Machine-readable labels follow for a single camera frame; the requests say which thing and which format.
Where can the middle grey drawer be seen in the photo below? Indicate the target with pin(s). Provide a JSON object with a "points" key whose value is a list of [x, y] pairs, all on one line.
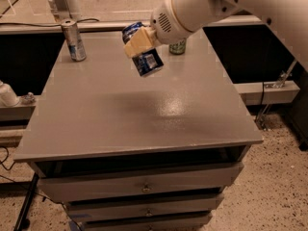
{"points": [[146, 208]]}

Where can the top grey drawer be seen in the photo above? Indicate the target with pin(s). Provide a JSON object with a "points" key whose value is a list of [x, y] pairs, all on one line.
{"points": [[157, 180]]}

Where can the grey drawer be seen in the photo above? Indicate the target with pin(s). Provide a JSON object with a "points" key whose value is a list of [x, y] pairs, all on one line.
{"points": [[157, 180], [157, 223], [146, 208]]}

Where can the black stand leg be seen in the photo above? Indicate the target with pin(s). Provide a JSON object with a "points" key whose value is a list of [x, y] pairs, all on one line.
{"points": [[22, 221]]}

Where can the bottom grey drawer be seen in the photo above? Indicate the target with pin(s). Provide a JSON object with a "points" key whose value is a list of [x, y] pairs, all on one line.
{"points": [[157, 223]]}

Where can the grey metal rail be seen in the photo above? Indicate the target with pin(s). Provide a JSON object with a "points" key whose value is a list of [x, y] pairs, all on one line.
{"points": [[92, 25]]}

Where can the metal frame post left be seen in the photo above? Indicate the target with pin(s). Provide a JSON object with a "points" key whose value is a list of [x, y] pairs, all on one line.
{"points": [[62, 9]]}

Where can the silver blue energy drink can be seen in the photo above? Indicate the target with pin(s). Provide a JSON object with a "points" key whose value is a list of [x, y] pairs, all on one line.
{"points": [[73, 40]]}

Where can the blue pepsi can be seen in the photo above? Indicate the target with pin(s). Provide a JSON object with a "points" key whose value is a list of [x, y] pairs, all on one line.
{"points": [[148, 62]]}

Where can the green soda can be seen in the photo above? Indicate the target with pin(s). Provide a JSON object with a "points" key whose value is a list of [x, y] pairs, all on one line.
{"points": [[178, 48]]}

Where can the grey drawer cabinet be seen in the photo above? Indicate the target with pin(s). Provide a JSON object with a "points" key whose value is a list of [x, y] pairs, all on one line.
{"points": [[100, 116]]}

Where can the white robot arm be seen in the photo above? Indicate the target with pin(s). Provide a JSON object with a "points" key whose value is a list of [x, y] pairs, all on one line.
{"points": [[287, 19]]}

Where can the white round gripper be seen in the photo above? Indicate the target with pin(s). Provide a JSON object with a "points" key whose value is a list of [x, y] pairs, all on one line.
{"points": [[164, 26]]}

